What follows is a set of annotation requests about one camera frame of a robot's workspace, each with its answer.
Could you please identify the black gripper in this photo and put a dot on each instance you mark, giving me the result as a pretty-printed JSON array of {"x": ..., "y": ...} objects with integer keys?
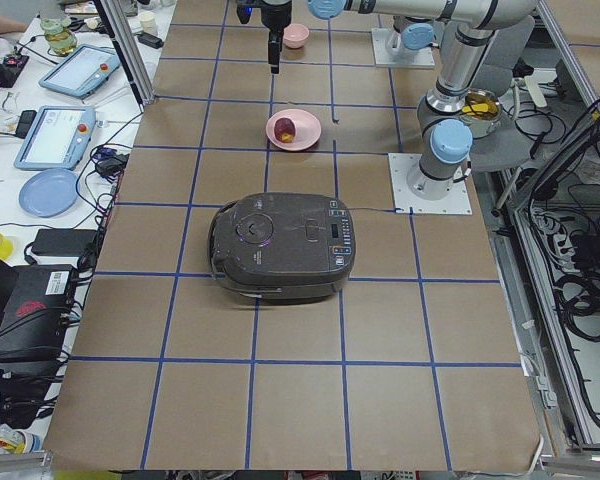
[{"x": 275, "y": 13}]

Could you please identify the red apple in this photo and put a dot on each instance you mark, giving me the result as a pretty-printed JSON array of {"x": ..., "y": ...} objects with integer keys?
[{"x": 284, "y": 130}]

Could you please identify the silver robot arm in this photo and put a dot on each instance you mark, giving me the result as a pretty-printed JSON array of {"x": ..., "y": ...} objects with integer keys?
[
  {"x": 476, "y": 24},
  {"x": 410, "y": 35}
]

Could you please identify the pink bowl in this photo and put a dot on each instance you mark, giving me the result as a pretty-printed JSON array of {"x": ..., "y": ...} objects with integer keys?
[{"x": 296, "y": 35}]

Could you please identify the pink plate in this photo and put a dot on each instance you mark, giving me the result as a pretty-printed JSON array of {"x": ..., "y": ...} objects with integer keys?
[{"x": 308, "y": 129}]

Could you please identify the metal bowl with yellow objects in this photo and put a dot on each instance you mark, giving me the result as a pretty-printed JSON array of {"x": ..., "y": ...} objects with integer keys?
[{"x": 481, "y": 113}]

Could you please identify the blue plate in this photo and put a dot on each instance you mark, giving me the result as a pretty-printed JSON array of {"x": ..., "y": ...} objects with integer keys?
[{"x": 49, "y": 193}]

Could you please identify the white paper cup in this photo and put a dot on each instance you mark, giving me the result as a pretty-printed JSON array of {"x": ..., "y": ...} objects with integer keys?
[{"x": 148, "y": 23}]

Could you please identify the far blue teach pendant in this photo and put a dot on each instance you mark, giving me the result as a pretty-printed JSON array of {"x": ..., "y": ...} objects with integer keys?
[{"x": 82, "y": 72}]

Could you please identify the blue teach pendant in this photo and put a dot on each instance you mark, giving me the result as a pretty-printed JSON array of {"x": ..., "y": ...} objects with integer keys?
[
  {"x": 82, "y": 72},
  {"x": 58, "y": 138}
]

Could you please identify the green glass jar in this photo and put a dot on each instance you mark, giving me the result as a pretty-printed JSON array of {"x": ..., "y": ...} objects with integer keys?
[{"x": 59, "y": 37}]

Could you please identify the dark grey rice cooker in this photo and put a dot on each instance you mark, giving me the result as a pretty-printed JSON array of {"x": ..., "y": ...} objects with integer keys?
[{"x": 282, "y": 246}]

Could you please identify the near blue teach pendant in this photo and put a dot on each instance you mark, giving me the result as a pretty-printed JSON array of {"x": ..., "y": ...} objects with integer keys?
[{"x": 58, "y": 138}]

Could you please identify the black power adapter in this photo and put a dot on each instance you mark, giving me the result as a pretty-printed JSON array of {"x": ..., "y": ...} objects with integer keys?
[{"x": 63, "y": 242}]

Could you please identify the black computer box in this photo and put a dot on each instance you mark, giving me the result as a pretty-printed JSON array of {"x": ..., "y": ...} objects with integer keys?
[{"x": 36, "y": 316}]

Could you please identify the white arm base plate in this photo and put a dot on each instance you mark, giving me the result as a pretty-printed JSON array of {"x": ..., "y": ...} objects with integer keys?
[
  {"x": 422, "y": 59},
  {"x": 414, "y": 193}
]

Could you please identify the aluminium frame post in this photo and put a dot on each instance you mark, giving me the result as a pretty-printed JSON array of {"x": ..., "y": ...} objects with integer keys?
[{"x": 115, "y": 21}]

